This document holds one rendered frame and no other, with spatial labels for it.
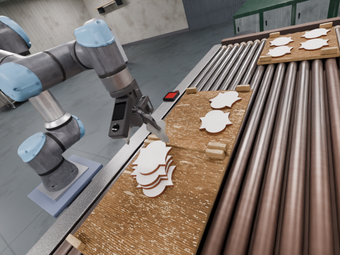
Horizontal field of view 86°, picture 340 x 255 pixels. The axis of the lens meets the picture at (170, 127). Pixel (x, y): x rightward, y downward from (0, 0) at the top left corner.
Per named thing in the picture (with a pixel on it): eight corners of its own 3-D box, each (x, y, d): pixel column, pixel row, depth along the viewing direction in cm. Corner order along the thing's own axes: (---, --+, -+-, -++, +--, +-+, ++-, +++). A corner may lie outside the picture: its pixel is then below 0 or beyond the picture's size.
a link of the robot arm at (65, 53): (32, 53, 44) (54, 45, 38) (70, 40, 52) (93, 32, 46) (52, 83, 49) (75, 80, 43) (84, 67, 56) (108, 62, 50)
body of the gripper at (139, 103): (156, 111, 57) (140, 75, 50) (146, 128, 51) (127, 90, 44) (135, 113, 60) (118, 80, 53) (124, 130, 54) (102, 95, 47)
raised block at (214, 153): (206, 157, 61) (204, 151, 59) (208, 153, 62) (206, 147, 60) (223, 160, 57) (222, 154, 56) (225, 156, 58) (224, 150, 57)
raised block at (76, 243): (70, 243, 52) (64, 239, 50) (75, 236, 53) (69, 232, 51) (82, 252, 48) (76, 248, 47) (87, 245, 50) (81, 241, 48)
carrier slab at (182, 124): (148, 144, 79) (146, 141, 78) (186, 94, 104) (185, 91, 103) (230, 157, 59) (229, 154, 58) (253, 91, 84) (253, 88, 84)
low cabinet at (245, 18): (235, 49, 400) (231, 16, 363) (247, 28, 493) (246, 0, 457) (334, 32, 311) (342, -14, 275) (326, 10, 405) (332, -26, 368)
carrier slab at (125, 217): (71, 244, 53) (68, 241, 52) (147, 145, 78) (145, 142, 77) (171, 325, 34) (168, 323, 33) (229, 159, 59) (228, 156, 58)
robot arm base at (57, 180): (42, 184, 87) (28, 170, 81) (71, 162, 95) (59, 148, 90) (52, 197, 77) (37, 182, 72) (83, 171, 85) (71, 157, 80)
